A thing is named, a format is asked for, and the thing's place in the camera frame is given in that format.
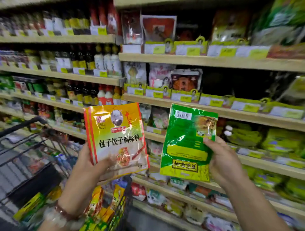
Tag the red brown clear packet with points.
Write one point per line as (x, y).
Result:
(187, 80)

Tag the green dumpling food packet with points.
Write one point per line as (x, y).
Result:
(281, 24)

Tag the person's right hand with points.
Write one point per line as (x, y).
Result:
(226, 166)

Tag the green seasoning packet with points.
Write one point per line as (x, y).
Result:
(188, 143)

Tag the small white packet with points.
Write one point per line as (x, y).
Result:
(132, 28)

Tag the row of jars and red bottles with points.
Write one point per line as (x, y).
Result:
(57, 24)

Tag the white pink packet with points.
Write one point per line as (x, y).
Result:
(161, 76)

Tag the black plastic cart flap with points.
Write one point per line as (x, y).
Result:
(28, 185)

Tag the rows of assorted seasoning packets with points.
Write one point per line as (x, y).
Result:
(267, 143)

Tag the white plastic packet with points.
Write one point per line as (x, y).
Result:
(136, 74)

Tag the brown orange packet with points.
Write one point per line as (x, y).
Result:
(188, 33)

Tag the person's right forearm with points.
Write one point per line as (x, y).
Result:
(252, 209)

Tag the row of yellow price tags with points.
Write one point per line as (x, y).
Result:
(190, 49)
(71, 101)
(209, 100)

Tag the red white flat packet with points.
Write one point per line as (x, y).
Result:
(158, 28)

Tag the person's left hand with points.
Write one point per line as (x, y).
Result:
(83, 183)

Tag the row of dark sauce bottles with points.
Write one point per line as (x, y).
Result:
(78, 90)

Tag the pile of seasoning packets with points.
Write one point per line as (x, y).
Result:
(105, 209)

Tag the wooden store shelving with goods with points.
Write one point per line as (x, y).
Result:
(214, 62)

